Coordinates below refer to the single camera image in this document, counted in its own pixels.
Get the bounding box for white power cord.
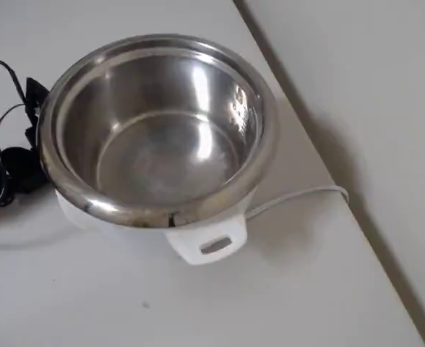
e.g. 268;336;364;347
244;184;350;220

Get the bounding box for stainless steel inner pot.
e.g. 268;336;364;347
38;34;280;229

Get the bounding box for white rice cooker housing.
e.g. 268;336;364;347
55;187;249;267

